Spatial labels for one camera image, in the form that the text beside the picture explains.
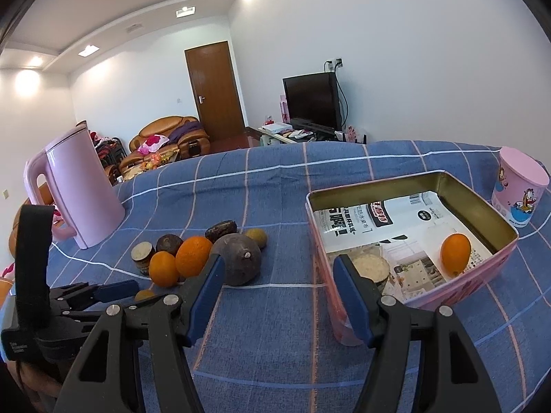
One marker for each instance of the pink tin box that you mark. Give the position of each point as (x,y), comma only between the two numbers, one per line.
(473,279)

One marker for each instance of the cluttered coffee table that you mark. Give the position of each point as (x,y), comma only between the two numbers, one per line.
(146,163)

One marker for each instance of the cut taro piece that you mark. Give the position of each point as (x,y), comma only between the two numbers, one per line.
(142,258)
(372,266)

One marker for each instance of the pink gift bag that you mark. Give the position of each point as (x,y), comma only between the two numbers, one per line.
(284,109)

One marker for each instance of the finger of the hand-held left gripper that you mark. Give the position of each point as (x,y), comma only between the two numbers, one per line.
(94,316)
(116,291)

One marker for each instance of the oval orange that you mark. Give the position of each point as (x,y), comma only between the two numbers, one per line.
(455,256)

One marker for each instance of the purple throw blanket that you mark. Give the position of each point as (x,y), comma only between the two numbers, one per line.
(187,131)

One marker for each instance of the brown leather sofa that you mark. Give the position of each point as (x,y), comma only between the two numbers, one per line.
(193,148)

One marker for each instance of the printed paper liner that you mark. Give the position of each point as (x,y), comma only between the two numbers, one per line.
(413,228)

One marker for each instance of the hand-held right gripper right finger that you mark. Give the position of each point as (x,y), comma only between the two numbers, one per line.
(351,301)

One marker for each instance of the pink cartoon print cup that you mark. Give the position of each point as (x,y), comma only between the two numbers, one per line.
(516,189)

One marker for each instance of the pink electric kettle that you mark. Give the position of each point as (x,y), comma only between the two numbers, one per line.
(81,185)

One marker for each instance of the medium round orange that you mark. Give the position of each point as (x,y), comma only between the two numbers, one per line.
(163,269)

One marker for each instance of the pink flower cushion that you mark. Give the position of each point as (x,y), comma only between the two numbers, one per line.
(153,144)

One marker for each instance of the tiny orange kumquat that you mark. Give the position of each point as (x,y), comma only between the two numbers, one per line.
(144,294)

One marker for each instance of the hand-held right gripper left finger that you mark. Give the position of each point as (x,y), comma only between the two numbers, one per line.
(209,297)

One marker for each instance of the small yellow lime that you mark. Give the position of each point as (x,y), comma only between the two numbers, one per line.
(257,238)

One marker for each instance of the black flat television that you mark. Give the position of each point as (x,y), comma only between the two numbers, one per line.
(310,99)

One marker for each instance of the white television stand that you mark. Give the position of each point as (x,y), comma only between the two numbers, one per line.
(275,140)

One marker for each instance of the large round orange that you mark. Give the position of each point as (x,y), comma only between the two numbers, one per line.
(193,256)

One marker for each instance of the large purple passion fruit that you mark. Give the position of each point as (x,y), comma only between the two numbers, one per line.
(239,262)

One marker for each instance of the stack of black chairs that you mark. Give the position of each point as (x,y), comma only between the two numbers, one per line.
(107,150)

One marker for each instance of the brown wooden door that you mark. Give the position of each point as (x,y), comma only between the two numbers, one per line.
(215,94)

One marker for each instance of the rectangular ceiling light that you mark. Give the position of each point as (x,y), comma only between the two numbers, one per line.
(185,10)
(87,50)

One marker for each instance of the wall power outlet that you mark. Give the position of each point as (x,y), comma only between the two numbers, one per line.
(333,64)

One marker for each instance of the dark brown passion fruit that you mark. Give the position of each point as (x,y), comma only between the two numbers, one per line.
(221,230)
(169,243)

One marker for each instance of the white flat box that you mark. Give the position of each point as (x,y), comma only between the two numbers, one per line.
(276,127)

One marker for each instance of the pink patterned box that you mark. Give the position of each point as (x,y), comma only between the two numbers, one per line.
(356,134)

